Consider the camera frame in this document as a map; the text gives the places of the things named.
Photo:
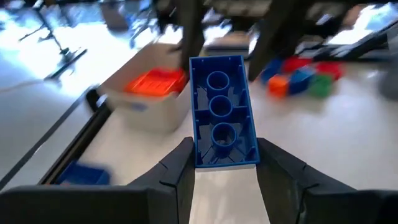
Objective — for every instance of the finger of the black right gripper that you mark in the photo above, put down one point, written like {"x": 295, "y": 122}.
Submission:
{"x": 191, "y": 31}
{"x": 276, "y": 31}

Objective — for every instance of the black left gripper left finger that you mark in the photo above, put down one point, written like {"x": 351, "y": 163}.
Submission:
{"x": 93, "y": 205}

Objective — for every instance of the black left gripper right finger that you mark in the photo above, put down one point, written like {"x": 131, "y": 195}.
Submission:
{"x": 326, "y": 208}

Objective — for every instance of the large orange building block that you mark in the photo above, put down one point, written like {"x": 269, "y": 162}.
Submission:
{"x": 155, "y": 82}

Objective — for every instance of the large blue building block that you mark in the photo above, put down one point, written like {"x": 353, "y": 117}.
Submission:
{"x": 224, "y": 109}
{"x": 84, "y": 174}

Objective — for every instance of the small red building block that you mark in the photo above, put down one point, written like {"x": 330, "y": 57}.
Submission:
{"x": 297, "y": 63}
{"x": 331, "y": 70}

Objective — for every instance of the small blue building block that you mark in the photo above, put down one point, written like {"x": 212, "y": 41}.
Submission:
{"x": 272, "y": 70}
{"x": 301, "y": 81}

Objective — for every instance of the small orange building block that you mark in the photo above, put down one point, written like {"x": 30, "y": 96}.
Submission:
{"x": 278, "y": 85}

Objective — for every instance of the small green building block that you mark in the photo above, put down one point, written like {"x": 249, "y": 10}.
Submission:
{"x": 320, "y": 86}

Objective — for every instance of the white plastic bin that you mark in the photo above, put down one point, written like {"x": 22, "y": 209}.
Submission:
{"x": 146, "y": 115}

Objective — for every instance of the black floor stand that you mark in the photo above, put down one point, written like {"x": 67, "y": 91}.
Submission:
{"x": 66, "y": 53}

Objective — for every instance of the black frame clamp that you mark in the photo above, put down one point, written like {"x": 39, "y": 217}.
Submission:
{"x": 93, "y": 99}

